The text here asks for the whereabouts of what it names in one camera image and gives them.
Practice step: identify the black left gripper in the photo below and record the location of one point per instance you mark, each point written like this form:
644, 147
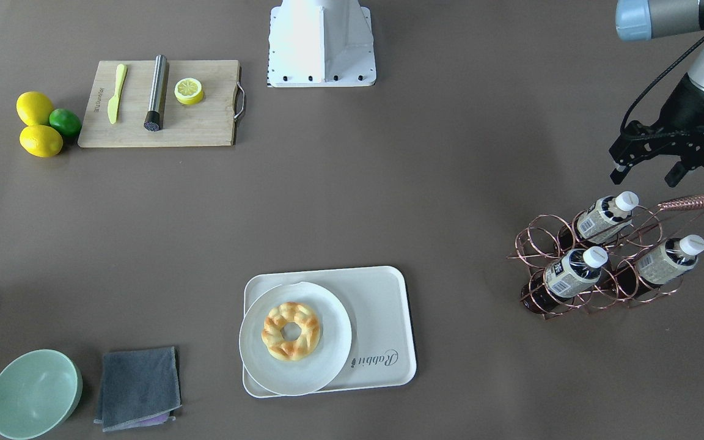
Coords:
687, 105

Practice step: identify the tea bottle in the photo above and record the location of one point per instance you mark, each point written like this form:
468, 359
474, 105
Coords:
600, 224
666, 262
574, 273

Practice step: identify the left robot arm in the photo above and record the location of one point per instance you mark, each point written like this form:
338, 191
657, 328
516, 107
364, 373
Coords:
646, 20

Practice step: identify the white rectangular tray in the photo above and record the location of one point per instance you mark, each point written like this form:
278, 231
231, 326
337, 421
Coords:
375, 298

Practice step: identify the white round plate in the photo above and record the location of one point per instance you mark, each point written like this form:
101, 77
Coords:
313, 372

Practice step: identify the bamboo cutting board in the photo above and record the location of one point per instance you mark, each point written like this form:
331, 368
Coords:
210, 123

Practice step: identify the half lemon slice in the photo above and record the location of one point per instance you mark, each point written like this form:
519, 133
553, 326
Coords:
189, 91

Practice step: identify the steel muddler black tip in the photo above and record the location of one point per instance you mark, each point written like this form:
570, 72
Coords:
153, 119

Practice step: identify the yellow plastic knife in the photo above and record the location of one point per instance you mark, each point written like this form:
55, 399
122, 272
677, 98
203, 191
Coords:
121, 71

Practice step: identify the grey folded cloth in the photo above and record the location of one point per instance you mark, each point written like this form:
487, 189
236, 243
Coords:
138, 389

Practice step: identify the green lime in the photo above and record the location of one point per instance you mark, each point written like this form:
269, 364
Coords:
66, 122

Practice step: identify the yellow lemon near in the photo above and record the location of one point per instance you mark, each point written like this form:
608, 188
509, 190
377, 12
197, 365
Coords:
41, 141

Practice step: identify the yellow lemon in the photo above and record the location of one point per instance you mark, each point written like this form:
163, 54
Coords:
34, 108
41, 141

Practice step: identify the yellow lemon far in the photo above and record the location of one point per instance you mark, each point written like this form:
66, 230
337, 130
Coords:
34, 108

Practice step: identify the mint green bowl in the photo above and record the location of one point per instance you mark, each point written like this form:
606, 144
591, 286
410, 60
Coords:
38, 391

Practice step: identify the copper wire bottle rack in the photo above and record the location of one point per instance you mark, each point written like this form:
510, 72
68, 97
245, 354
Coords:
536, 247

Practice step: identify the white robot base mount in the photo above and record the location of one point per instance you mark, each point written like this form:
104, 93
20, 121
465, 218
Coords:
321, 44

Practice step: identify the braided ring bread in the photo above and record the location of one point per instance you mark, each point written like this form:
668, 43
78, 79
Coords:
291, 331

